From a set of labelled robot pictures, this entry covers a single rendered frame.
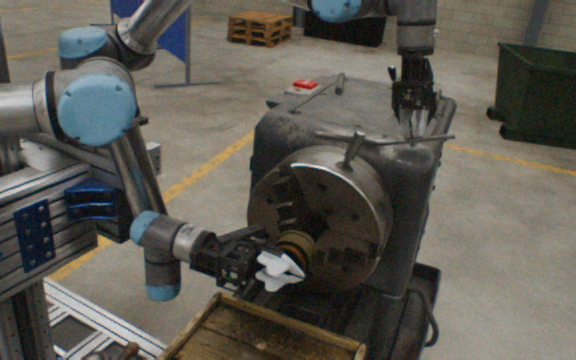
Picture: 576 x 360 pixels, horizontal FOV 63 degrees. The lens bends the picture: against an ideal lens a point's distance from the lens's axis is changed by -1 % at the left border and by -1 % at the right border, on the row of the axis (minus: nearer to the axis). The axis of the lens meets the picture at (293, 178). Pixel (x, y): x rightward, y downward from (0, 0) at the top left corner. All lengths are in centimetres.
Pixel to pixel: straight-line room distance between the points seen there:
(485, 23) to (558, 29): 135
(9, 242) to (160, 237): 44
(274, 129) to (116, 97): 47
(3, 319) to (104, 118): 88
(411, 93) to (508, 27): 988
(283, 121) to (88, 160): 53
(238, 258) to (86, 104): 37
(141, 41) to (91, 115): 57
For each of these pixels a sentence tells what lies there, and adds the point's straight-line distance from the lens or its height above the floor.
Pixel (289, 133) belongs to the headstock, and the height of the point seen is 123.
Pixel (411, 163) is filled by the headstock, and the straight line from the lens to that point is 110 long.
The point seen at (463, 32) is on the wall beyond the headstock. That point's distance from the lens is 1085.
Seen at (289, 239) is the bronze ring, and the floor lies 112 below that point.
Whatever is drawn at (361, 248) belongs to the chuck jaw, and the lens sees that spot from 99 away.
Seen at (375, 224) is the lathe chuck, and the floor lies 114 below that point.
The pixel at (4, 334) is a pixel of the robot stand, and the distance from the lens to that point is 162.
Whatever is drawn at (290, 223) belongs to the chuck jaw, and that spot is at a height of 114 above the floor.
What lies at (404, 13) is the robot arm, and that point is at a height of 154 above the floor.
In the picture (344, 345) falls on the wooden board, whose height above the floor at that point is 89.
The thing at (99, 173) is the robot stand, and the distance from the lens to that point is 135.
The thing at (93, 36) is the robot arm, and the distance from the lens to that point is 133.
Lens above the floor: 164
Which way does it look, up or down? 26 degrees down
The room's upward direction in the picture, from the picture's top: 6 degrees clockwise
